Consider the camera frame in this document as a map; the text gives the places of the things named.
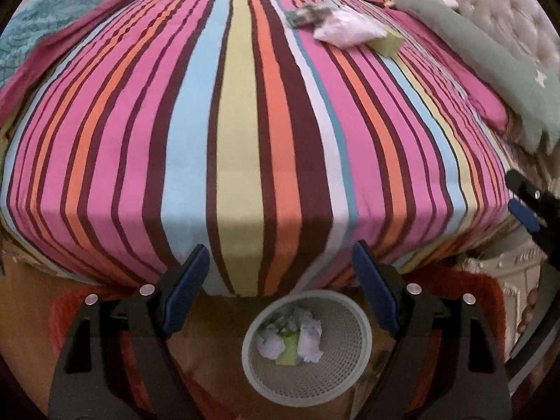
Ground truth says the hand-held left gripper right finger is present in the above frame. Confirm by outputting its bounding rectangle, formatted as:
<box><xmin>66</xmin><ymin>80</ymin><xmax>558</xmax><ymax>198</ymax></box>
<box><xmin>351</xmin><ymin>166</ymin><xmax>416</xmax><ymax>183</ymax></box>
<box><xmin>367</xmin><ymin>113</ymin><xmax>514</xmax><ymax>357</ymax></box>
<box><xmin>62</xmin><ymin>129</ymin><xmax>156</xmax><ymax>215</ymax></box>
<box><xmin>352</xmin><ymin>240</ymin><xmax>513</xmax><ymax>420</ymax></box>

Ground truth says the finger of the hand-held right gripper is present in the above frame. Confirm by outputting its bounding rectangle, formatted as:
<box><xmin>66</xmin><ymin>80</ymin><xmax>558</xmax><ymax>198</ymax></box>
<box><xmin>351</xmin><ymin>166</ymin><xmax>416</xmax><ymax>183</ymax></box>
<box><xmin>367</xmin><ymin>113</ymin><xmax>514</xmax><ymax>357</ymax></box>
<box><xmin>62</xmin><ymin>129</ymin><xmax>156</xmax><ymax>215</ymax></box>
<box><xmin>509</xmin><ymin>198</ymin><xmax>548</xmax><ymax>236</ymax></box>
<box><xmin>505</xmin><ymin>170</ymin><xmax>544</xmax><ymax>205</ymax></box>

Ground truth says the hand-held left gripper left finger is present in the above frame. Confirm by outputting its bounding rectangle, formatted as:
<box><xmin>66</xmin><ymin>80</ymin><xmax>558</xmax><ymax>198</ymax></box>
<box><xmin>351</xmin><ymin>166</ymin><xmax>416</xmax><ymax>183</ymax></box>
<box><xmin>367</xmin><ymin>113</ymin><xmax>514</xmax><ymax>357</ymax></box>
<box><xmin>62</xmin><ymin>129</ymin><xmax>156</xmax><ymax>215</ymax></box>
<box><xmin>48</xmin><ymin>244</ymin><xmax>211</xmax><ymax>420</ymax></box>

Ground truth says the white mesh wastebasket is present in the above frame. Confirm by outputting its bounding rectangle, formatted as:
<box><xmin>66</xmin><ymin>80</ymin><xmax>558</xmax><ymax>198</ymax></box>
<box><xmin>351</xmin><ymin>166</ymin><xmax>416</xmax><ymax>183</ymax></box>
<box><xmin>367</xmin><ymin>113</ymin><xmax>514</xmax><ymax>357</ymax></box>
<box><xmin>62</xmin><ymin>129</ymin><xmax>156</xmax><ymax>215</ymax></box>
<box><xmin>241</xmin><ymin>289</ymin><xmax>373</xmax><ymax>397</ymax></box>

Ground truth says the person's right hand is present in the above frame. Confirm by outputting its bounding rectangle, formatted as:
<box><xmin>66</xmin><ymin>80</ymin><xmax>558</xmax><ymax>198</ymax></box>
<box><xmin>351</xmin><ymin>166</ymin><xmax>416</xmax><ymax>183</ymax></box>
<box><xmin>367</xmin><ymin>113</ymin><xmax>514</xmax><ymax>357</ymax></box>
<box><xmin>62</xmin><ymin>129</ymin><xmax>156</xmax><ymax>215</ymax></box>
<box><xmin>516</xmin><ymin>288</ymin><xmax>539</xmax><ymax>336</ymax></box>

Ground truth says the ornate cream nightstand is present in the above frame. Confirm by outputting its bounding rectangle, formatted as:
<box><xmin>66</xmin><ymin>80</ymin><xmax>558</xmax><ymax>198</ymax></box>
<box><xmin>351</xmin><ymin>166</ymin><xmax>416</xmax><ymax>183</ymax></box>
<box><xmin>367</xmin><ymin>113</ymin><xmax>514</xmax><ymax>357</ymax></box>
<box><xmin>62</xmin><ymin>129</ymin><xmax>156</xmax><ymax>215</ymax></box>
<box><xmin>463</xmin><ymin>223</ymin><xmax>548</xmax><ymax>362</ymax></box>

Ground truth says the red rug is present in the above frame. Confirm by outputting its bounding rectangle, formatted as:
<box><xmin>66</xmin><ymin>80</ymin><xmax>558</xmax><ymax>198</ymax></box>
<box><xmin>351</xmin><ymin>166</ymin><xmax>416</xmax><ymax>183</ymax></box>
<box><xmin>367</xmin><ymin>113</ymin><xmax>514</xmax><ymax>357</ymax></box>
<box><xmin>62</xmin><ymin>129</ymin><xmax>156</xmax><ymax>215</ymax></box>
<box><xmin>49</xmin><ymin>266</ymin><xmax>509</xmax><ymax>420</ymax></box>

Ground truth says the large pink pillow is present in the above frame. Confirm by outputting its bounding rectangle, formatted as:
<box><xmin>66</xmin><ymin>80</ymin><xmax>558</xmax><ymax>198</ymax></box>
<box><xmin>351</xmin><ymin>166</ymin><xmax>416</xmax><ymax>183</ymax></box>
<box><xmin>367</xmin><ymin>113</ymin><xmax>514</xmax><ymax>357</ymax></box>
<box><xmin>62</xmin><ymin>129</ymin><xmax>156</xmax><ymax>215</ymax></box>
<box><xmin>384</xmin><ymin>6</ymin><xmax>511</xmax><ymax>133</ymax></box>

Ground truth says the long green bone-print pillow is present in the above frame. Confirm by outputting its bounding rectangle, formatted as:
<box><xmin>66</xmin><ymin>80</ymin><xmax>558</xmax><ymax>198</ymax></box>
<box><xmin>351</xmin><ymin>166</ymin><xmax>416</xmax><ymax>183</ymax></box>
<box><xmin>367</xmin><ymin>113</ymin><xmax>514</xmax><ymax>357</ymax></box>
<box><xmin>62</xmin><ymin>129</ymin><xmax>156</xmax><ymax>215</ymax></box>
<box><xmin>393</xmin><ymin>0</ymin><xmax>560</xmax><ymax>155</ymax></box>

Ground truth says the striped bed sheet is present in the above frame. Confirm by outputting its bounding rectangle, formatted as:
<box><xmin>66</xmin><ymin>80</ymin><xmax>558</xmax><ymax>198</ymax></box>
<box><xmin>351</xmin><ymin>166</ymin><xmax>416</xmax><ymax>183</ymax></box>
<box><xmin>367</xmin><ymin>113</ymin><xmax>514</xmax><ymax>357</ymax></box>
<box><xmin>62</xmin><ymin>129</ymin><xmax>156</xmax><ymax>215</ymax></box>
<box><xmin>0</xmin><ymin>0</ymin><xmax>516</xmax><ymax>299</ymax></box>

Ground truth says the small green box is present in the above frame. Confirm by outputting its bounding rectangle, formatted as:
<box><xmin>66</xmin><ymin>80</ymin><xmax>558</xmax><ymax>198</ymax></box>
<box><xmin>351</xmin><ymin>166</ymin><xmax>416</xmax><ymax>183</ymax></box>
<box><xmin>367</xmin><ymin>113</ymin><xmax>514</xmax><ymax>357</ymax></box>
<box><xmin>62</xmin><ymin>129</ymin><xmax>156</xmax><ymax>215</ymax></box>
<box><xmin>366</xmin><ymin>25</ymin><xmax>406</xmax><ymax>58</ymax></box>

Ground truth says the white plastic bag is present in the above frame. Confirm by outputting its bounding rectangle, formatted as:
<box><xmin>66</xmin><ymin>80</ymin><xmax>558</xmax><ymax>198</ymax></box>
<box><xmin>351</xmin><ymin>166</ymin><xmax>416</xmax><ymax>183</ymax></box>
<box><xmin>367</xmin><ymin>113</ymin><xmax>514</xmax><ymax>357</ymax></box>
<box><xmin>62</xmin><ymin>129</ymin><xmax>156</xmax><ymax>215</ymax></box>
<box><xmin>312</xmin><ymin>6</ymin><xmax>389</xmax><ymax>47</ymax></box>

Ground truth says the green printed white box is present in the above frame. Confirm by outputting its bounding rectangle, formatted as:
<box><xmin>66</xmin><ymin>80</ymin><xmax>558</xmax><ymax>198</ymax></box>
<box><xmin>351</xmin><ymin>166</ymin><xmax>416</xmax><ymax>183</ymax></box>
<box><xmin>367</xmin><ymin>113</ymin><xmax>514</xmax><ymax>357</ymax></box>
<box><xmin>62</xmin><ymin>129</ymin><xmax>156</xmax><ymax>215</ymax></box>
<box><xmin>286</xmin><ymin>3</ymin><xmax>334</xmax><ymax>30</ymax></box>

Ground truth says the orange and blue quilt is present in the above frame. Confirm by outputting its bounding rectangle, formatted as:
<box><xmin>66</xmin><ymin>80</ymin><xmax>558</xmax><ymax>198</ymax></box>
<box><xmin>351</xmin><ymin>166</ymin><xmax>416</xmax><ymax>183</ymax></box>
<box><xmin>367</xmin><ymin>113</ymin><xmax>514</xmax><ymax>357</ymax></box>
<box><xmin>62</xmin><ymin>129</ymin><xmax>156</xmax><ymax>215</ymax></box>
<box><xmin>0</xmin><ymin>0</ymin><xmax>176</xmax><ymax>117</ymax></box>

